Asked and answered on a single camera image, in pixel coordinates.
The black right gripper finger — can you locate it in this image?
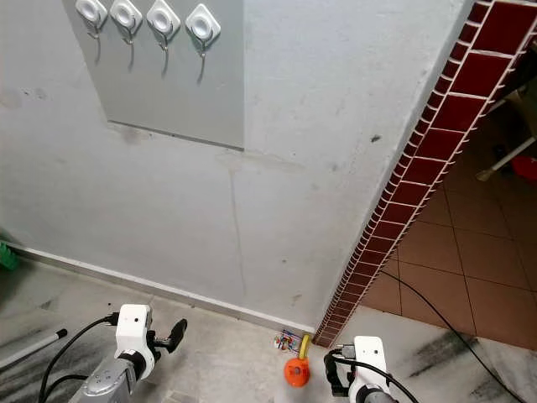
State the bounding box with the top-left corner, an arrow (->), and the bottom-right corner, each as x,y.
324,353 -> 349,398

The key bunch with orange fob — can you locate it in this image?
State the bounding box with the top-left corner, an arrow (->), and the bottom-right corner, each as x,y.
274,329 -> 313,388

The grey pipe with black tip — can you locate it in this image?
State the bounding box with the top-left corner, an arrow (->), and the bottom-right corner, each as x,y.
0,328 -> 69,369

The green plastic stool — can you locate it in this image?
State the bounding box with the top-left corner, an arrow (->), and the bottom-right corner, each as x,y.
0,239 -> 20,271

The pale broom stick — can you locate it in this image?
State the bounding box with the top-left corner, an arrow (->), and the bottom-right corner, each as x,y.
477,137 -> 537,182

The red plastic container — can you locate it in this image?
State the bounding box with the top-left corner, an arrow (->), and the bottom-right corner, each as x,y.
512,154 -> 537,181

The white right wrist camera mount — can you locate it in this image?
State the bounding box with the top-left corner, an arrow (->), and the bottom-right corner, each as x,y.
352,336 -> 388,392

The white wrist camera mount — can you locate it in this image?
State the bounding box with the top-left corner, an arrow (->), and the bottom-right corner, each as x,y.
116,304 -> 159,374
352,336 -> 388,392

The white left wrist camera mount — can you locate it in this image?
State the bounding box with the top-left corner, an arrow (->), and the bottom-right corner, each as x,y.
116,304 -> 159,374

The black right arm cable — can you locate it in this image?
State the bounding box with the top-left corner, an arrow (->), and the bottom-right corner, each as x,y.
331,355 -> 422,403

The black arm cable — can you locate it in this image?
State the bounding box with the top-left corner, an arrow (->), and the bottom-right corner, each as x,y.
331,355 -> 422,403
39,313 -> 120,403

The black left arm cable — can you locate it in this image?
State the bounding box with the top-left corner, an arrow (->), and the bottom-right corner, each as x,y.
39,313 -> 120,403

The black floor cable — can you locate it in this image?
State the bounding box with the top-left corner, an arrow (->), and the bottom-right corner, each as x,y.
382,269 -> 531,403

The grey wall panel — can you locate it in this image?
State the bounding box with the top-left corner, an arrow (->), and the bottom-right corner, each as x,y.
60,0 -> 246,153

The white adhesive wall hook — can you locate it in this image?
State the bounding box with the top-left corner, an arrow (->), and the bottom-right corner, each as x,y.
75,0 -> 108,39
146,0 -> 183,50
185,4 -> 222,56
109,0 -> 143,44

